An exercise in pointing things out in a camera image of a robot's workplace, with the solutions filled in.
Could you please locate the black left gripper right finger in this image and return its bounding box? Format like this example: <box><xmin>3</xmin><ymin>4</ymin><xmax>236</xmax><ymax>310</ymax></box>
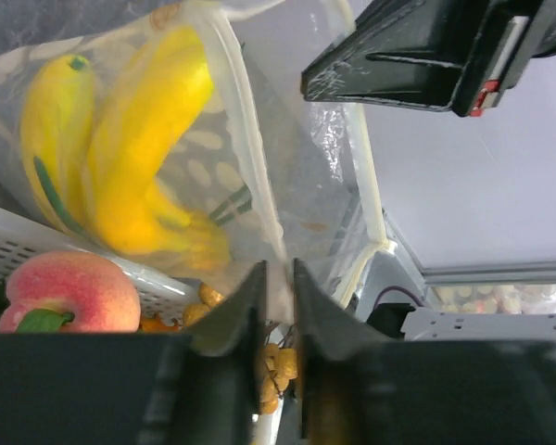
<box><xmin>293</xmin><ymin>261</ymin><xmax>556</xmax><ymax>444</ymax></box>

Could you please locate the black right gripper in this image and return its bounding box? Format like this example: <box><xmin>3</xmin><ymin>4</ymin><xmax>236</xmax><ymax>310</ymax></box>
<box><xmin>300</xmin><ymin>0</ymin><xmax>556</xmax><ymax>117</ymax></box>

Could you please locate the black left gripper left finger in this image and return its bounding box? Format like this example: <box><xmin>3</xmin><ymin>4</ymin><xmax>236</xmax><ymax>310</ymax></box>
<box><xmin>0</xmin><ymin>262</ymin><xmax>268</xmax><ymax>444</ymax></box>

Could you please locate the clear polka dot zip bag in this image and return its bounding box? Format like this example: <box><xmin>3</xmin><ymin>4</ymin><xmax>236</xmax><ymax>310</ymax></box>
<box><xmin>0</xmin><ymin>1</ymin><xmax>396</xmax><ymax>322</ymax></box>

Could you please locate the yellow banana bunch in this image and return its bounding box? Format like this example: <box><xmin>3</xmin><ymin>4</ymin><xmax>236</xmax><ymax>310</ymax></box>
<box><xmin>19</xmin><ymin>26</ymin><xmax>230</xmax><ymax>271</ymax></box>

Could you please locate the brown longan bunch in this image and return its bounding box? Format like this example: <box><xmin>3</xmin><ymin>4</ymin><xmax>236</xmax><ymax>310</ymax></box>
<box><xmin>180</xmin><ymin>282</ymin><xmax>302</xmax><ymax>416</ymax></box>

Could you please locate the pink peach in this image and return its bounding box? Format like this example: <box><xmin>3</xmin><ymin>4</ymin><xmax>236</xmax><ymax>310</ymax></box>
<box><xmin>0</xmin><ymin>251</ymin><xmax>141</xmax><ymax>333</ymax></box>

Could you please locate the white plastic basket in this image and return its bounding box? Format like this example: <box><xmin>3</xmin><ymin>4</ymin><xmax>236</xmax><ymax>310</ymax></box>
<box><xmin>0</xmin><ymin>208</ymin><xmax>196</xmax><ymax>333</ymax></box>

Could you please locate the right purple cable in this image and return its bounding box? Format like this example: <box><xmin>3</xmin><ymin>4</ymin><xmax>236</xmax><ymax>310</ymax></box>
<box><xmin>374</xmin><ymin>285</ymin><xmax>423</xmax><ymax>310</ymax></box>

